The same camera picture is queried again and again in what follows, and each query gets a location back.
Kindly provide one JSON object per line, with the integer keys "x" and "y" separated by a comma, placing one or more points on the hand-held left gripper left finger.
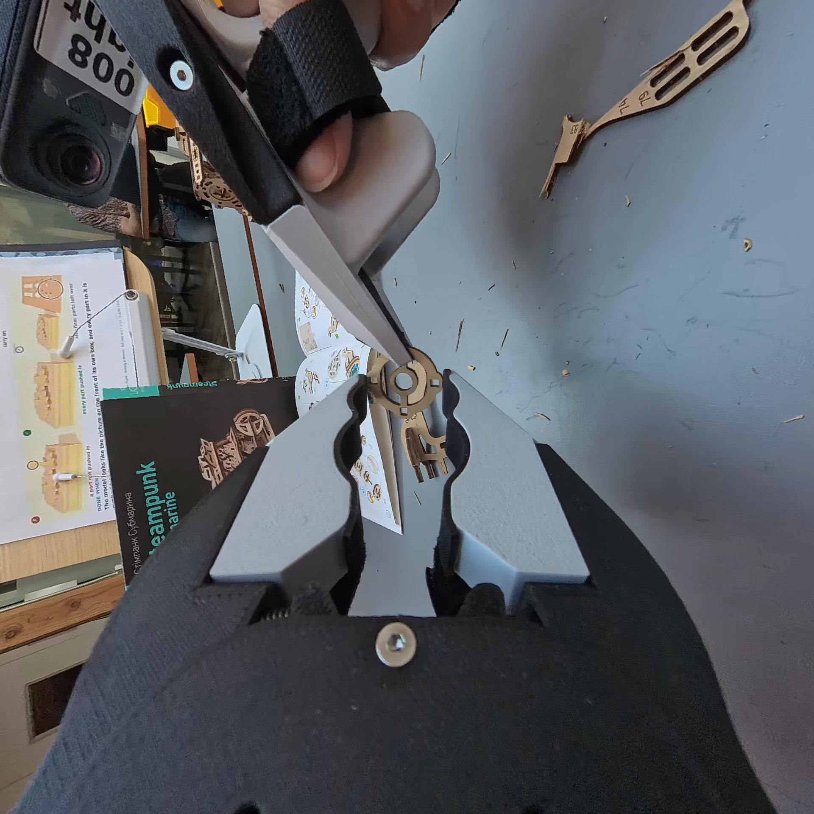
{"x": 286, "y": 502}

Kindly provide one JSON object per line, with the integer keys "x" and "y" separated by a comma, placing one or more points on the wooden stand with instruction sheet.
{"x": 63, "y": 381}

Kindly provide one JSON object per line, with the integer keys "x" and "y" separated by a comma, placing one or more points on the person's right hand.
{"x": 324, "y": 159}

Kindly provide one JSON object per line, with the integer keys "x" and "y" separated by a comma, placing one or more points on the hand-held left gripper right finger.
{"x": 509, "y": 502}

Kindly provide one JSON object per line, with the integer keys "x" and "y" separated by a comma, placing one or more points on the wooden fork arm part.
{"x": 413, "y": 439}

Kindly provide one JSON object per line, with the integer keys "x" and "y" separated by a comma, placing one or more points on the yellow plastic bin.
{"x": 159, "y": 117}

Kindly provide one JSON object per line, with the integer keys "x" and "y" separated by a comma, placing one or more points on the white instruction booklet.
{"x": 381, "y": 483}

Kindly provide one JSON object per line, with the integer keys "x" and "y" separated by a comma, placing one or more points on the scattered wood chips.
{"x": 747, "y": 244}

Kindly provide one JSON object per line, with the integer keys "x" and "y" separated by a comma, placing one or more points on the black model kit box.
{"x": 178, "y": 445}

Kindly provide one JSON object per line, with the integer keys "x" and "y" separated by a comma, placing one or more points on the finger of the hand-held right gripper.
{"x": 385, "y": 304}
{"x": 330, "y": 280}

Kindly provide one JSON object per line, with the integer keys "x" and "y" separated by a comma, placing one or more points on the assembled wooden model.
{"x": 213, "y": 184}

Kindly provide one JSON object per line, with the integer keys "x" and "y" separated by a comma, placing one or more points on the slotted wooden offcut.
{"x": 614, "y": 113}

